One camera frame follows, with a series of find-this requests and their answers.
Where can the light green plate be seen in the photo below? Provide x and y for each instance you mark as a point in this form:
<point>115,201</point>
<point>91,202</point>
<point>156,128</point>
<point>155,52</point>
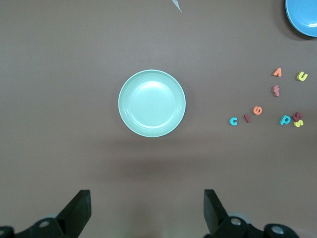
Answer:
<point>151,103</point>

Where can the orange foam letter v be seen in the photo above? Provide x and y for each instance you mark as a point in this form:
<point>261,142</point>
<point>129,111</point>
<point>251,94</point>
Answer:
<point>278,70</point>

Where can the orange foam letter e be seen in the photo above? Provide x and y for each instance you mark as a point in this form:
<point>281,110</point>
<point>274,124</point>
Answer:
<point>254,110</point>

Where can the blue plate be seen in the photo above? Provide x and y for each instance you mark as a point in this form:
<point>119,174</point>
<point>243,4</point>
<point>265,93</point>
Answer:
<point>304,15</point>

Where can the yellow foam letter u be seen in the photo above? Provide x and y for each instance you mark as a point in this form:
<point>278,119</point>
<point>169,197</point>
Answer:
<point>300,78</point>

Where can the yellow foam letter s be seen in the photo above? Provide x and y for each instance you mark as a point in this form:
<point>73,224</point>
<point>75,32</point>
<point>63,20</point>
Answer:
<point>298,123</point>

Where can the teal foam letter c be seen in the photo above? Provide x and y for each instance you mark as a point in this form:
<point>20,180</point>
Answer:
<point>230,121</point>

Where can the dark red foam letter l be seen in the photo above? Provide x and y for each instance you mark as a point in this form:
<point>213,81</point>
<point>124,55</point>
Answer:
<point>247,118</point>

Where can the dark red foam letter k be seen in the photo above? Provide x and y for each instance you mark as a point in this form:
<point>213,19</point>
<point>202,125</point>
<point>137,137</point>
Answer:
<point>297,116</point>

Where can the brown table cover sheet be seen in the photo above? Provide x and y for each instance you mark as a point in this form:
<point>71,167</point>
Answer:
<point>74,74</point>

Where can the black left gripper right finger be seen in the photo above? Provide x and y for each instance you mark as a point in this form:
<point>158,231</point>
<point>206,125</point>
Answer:
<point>215,218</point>

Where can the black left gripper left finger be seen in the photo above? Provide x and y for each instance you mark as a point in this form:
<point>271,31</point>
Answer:
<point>74,218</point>

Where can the teal foam letter p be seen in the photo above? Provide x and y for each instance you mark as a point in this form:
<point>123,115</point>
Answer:
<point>281,122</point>

